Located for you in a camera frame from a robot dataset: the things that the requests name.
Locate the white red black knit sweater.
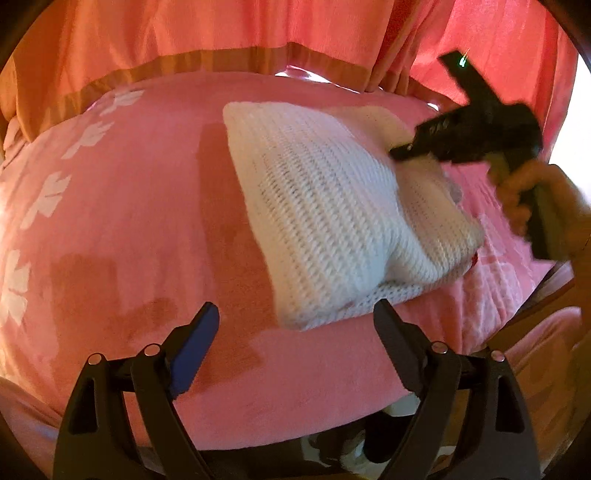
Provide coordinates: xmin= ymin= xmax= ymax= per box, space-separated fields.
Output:
xmin=223 ymin=102 xmax=484 ymax=330

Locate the person right hand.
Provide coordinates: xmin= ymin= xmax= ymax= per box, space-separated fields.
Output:
xmin=488 ymin=160 xmax=590 ymax=259

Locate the pink bed blanket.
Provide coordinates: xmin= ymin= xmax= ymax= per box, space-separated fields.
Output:
xmin=0 ymin=71 xmax=583 ymax=476

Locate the orange pink curtain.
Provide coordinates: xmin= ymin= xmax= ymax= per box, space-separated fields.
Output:
xmin=1 ymin=1 xmax=578 ymax=145

